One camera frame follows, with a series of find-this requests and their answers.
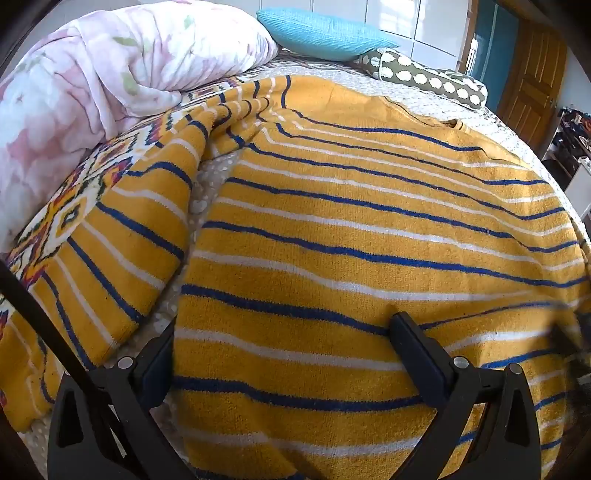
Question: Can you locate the wooden door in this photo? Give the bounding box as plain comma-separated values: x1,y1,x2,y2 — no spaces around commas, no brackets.
496,21,570,151

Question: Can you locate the cluttered shelf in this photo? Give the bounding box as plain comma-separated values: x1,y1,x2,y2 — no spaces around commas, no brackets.
539,105,591,197

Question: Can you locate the window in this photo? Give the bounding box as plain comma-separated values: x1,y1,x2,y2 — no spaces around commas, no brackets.
457,0,483,77

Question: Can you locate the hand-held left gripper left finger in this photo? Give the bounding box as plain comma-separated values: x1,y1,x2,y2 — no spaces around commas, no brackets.
47,322,197,480

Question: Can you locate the yellow striped sweater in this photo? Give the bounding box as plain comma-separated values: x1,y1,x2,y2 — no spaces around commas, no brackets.
0,74,591,480

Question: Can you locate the olive white-dotted pillow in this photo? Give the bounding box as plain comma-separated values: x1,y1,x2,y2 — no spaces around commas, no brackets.
353,47,489,110

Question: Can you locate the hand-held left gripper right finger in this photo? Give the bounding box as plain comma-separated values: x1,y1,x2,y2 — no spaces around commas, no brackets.
389,311,542,480

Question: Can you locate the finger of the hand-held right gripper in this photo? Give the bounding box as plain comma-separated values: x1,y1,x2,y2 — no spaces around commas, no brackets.
549,314,591,374

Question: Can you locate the black cable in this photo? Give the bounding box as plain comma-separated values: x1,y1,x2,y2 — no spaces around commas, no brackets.
0,259,134,480

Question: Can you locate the blue pillow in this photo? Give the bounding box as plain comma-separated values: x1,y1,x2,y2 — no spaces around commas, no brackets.
256,7,400,63

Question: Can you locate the pink floral duvet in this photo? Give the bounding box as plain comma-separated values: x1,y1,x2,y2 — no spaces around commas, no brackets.
0,0,280,252

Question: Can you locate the geometric patterned blanket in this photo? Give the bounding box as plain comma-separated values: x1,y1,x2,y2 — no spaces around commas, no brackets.
0,76,245,324

